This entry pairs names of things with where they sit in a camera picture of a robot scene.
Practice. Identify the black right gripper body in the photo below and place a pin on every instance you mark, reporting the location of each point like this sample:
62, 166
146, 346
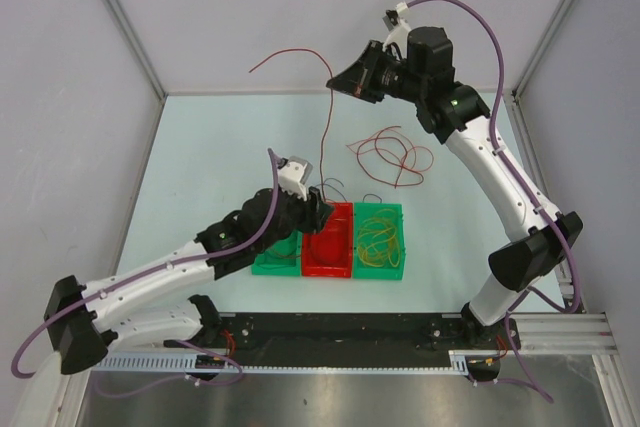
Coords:
391, 78

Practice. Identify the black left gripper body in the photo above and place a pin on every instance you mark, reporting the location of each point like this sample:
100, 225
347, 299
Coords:
295, 217

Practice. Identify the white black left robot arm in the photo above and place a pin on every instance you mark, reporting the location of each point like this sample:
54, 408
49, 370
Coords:
81, 318

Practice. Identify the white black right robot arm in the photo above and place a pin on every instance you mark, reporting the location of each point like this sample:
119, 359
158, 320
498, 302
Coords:
540, 235

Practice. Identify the left green plastic bin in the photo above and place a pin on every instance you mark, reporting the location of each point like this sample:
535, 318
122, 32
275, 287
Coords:
282, 259

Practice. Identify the green plastic bin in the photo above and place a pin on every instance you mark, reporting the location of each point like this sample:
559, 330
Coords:
379, 243
282, 259

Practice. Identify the red plastic bin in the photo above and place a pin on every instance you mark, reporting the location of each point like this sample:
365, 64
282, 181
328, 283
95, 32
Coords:
330, 252

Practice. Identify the right green plastic bin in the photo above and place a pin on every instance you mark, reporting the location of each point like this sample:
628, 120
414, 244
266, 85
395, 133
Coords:
379, 243

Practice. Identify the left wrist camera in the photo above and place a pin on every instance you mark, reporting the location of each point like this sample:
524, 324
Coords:
293, 173

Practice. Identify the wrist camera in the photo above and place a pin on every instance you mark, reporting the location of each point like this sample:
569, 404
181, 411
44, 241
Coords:
398, 27
293, 173

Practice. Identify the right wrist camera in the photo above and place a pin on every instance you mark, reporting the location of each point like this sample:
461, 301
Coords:
398, 27

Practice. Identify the slotted cable duct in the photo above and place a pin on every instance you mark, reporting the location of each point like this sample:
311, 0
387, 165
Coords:
427, 363

